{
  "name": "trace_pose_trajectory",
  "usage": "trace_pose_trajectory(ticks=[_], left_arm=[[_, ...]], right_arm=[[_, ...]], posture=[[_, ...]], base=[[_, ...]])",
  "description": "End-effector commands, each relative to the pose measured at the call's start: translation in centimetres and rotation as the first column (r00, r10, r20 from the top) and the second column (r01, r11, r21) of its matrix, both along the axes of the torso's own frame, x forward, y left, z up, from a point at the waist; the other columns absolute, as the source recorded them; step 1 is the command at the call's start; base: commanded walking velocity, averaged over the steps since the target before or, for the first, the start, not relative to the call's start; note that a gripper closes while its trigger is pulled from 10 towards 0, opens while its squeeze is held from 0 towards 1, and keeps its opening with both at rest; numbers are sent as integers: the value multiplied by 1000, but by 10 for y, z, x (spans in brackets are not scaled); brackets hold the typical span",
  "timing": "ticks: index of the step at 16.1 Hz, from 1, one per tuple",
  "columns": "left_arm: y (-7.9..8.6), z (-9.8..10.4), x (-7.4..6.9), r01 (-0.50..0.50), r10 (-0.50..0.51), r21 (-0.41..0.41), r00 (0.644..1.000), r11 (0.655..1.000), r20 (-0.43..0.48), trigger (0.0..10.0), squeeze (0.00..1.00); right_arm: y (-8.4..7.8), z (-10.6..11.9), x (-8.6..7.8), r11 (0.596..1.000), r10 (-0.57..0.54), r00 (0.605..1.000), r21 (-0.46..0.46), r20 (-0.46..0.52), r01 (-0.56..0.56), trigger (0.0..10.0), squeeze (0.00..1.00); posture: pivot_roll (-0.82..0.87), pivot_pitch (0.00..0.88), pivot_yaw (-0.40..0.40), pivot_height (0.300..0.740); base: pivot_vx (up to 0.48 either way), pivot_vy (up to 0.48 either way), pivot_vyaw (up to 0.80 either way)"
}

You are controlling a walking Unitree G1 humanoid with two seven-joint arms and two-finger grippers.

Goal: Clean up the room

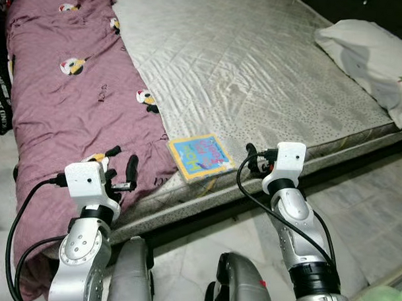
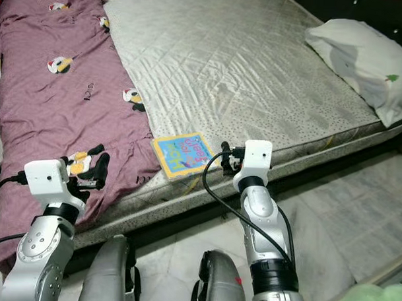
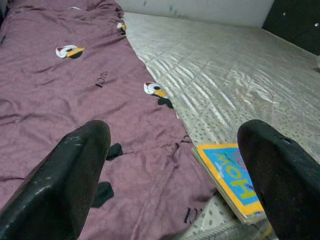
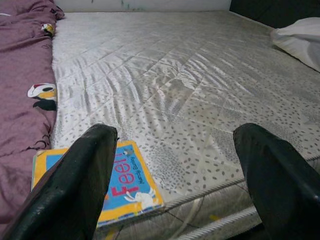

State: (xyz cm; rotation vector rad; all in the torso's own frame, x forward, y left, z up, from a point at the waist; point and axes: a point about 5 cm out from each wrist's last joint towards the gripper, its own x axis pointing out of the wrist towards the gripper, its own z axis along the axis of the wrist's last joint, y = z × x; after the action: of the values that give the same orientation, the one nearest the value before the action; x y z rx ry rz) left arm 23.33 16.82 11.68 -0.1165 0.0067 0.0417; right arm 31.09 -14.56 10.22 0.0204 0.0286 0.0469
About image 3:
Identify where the white quilted mattress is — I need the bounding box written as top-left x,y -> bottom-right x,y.
121,11 -> 320,240

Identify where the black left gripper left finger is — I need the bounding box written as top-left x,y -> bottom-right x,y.
0,119 -> 112,240

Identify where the colourful children's book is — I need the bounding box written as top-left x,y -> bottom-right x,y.
191,142 -> 267,225

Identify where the purple cartoon print blanket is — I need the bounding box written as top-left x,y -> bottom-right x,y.
0,0 -> 219,240

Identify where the black tufted headboard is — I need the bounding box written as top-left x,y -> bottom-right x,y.
260,0 -> 320,56

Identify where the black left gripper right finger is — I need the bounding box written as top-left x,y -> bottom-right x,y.
236,119 -> 320,240

